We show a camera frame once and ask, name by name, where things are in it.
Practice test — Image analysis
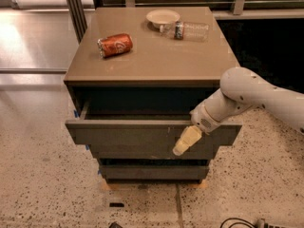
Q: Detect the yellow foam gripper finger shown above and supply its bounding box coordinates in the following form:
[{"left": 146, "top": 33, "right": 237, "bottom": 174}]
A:
[{"left": 173, "top": 125, "right": 202, "bottom": 156}]

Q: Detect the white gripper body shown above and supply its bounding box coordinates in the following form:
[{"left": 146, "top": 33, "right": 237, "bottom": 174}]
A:
[{"left": 190, "top": 104, "right": 222, "bottom": 133}]

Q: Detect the grey top drawer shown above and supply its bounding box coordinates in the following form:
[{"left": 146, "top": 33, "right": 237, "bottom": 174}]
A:
[{"left": 65, "top": 99, "right": 243, "bottom": 147}]

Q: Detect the grey drawer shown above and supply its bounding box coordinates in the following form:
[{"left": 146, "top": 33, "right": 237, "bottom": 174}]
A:
[
  {"left": 65, "top": 99, "right": 243, "bottom": 147},
  {"left": 100, "top": 165, "right": 209, "bottom": 181},
  {"left": 90, "top": 143, "right": 219, "bottom": 160}
]

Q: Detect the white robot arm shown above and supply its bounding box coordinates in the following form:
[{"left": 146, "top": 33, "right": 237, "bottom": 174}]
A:
[{"left": 173, "top": 67, "right": 304, "bottom": 156}]

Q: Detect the grey drawer cabinet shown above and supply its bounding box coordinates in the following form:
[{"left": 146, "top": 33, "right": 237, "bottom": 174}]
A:
[{"left": 64, "top": 7, "right": 241, "bottom": 168}]

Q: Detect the grey middle drawer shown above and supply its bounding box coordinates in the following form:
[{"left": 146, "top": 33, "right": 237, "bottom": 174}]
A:
[{"left": 90, "top": 143, "right": 219, "bottom": 160}]

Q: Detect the grey bottom drawer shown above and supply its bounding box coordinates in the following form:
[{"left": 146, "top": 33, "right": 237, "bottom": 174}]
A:
[{"left": 100, "top": 165, "right": 209, "bottom": 181}]

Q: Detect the clear plastic water bottle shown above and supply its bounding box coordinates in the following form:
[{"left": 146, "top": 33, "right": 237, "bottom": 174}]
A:
[{"left": 160, "top": 21, "right": 209, "bottom": 42}]

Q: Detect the white bowl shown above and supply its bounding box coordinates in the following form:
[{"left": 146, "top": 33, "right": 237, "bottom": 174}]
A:
[{"left": 146, "top": 9, "right": 180, "bottom": 29}]

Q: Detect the orange soda can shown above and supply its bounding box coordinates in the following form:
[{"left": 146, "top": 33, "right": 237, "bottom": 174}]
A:
[{"left": 97, "top": 33, "right": 133, "bottom": 58}]

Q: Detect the grey power strip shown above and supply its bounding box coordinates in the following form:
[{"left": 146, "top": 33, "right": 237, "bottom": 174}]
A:
[{"left": 255, "top": 218, "right": 289, "bottom": 228}]

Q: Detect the black cable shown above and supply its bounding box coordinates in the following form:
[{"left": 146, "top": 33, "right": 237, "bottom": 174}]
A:
[{"left": 219, "top": 218, "right": 257, "bottom": 228}]

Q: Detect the metal window frame post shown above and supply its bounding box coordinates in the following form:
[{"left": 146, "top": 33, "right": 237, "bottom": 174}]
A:
[{"left": 66, "top": 0, "right": 87, "bottom": 43}]

